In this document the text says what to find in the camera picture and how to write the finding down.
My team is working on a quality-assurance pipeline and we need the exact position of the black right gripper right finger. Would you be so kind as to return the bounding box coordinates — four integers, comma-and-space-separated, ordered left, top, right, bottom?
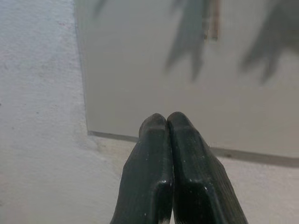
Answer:
166, 111, 249, 224

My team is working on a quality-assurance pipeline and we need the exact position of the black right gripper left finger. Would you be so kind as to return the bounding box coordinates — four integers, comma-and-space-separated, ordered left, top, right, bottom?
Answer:
109, 112, 175, 224

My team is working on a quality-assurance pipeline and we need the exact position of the grey wall panel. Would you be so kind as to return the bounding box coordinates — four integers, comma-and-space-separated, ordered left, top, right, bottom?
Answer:
74, 0, 299, 168

